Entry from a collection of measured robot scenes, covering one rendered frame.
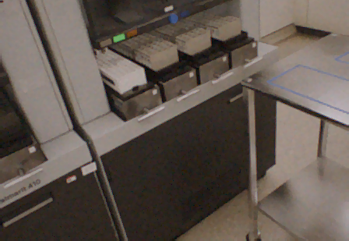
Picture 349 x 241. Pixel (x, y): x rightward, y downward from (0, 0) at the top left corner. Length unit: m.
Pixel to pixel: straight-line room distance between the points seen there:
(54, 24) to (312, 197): 1.08
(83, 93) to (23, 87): 0.18
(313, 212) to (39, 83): 1.03
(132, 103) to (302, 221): 0.73
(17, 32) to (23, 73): 0.11
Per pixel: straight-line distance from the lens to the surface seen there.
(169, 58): 1.21
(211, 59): 1.24
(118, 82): 1.09
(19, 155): 1.02
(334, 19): 3.35
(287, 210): 1.39
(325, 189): 1.49
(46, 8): 1.01
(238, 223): 1.71
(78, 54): 1.06
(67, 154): 1.07
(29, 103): 1.07
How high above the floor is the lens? 1.33
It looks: 32 degrees down
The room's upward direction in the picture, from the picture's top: 10 degrees counter-clockwise
